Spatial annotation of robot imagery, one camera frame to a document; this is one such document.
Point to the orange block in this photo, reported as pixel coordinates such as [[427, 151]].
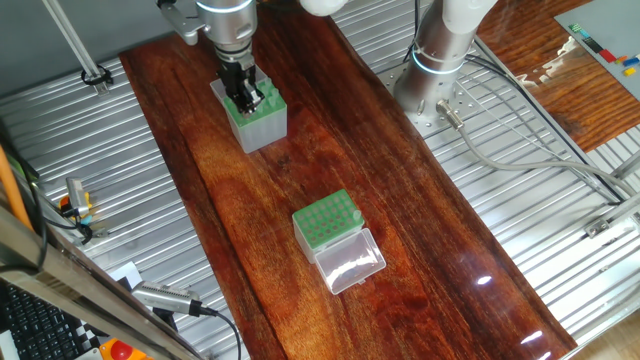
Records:
[[621, 59]]

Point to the glossy brown wooden board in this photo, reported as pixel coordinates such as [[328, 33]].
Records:
[[425, 300]]

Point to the orange yellow plastic object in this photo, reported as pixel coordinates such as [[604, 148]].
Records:
[[63, 203]]

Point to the tall translucent green tip box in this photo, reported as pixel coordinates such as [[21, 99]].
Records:
[[265, 132]]

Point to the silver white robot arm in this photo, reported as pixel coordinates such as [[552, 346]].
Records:
[[227, 25]]

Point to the yellow block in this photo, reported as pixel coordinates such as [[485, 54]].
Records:
[[629, 71]]

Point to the aluminium pole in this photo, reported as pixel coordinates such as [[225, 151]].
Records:
[[75, 45]]

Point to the orange pole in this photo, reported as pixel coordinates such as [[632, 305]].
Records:
[[12, 195]]

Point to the blue block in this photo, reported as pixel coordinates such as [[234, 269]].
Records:
[[631, 61]]

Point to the teal block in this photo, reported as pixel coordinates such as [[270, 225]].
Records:
[[584, 34]]

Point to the white paper sheet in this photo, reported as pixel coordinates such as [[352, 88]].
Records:
[[127, 274]]

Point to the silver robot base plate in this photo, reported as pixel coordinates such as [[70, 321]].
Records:
[[465, 100]]

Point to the red block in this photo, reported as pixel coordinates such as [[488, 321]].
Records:
[[607, 55]]

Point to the aluminium profile bar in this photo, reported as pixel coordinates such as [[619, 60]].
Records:
[[627, 167], [627, 207]]

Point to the small silver camera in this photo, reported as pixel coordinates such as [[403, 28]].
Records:
[[77, 195]]

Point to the long silver depth camera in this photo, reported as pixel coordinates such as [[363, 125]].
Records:
[[165, 297]]

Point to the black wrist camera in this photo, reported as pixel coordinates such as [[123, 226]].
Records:
[[166, 2]]

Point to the grey board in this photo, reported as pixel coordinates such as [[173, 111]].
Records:
[[610, 25]]

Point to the red emergency stop button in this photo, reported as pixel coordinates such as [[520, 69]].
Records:
[[121, 351]]

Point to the low green rack tip box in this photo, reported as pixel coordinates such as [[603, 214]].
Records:
[[325, 222]]

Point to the green block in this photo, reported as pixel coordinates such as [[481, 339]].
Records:
[[575, 27]]

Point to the yellow button box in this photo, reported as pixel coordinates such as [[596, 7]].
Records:
[[142, 356]]

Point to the black keyboard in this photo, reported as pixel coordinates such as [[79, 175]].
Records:
[[35, 330]]

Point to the aluminium corner bracket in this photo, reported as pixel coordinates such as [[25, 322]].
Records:
[[597, 227]]

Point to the steel frame bar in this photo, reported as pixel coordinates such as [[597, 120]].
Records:
[[75, 280]]

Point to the black camera stand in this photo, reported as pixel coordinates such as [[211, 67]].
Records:
[[165, 320]]

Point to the black block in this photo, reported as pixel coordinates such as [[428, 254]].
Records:
[[592, 45]]

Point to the scuffed brown wooden board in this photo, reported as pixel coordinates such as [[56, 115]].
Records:
[[550, 90]]

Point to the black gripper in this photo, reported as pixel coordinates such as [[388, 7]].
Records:
[[237, 80]]

